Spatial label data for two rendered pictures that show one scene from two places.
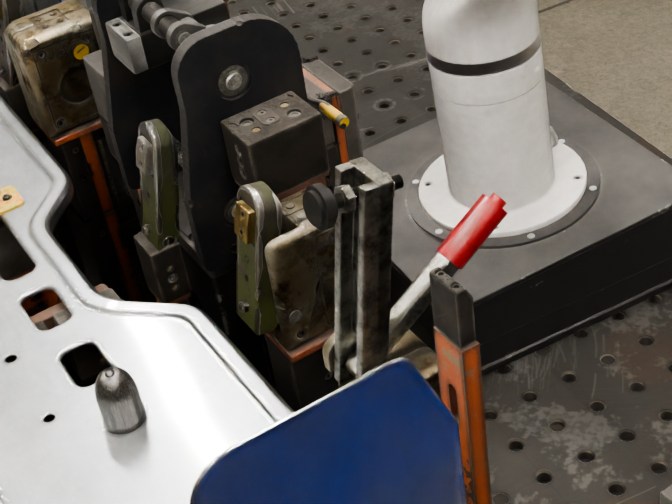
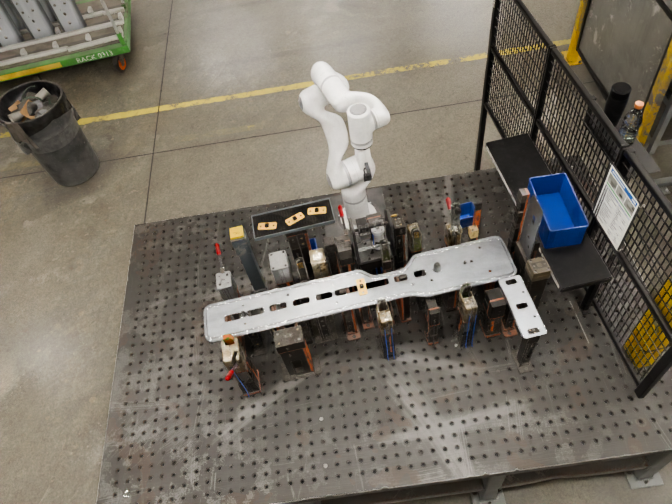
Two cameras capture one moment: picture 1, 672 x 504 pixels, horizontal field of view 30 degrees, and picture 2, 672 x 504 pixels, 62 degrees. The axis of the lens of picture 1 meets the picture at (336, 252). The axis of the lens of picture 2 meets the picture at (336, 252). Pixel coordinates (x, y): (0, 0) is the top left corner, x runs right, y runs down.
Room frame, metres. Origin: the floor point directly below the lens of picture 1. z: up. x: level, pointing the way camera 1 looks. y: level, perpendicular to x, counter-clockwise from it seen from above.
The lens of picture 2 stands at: (0.51, 1.55, 3.11)
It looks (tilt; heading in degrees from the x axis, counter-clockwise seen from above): 54 degrees down; 295
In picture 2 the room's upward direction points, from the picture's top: 12 degrees counter-clockwise
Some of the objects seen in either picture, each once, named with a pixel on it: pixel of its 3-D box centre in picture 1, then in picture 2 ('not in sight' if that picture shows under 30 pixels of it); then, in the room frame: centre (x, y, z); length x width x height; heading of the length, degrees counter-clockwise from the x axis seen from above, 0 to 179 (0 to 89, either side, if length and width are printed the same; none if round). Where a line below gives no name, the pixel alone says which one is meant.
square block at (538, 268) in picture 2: not in sight; (532, 287); (0.27, 0.12, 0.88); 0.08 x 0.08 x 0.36; 26
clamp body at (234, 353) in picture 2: not in sight; (242, 367); (1.43, 0.75, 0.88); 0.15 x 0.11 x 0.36; 116
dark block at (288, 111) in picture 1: (306, 306); (399, 248); (0.88, 0.04, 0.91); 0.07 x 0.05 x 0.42; 116
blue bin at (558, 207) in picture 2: not in sight; (555, 210); (0.22, -0.16, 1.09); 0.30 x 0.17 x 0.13; 110
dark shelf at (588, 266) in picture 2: not in sight; (542, 204); (0.27, -0.25, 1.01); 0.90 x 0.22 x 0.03; 116
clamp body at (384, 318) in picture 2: not in sight; (386, 331); (0.85, 0.46, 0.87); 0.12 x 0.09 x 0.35; 116
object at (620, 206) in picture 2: not in sight; (616, 208); (0.03, -0.03, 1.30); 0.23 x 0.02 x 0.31; 116
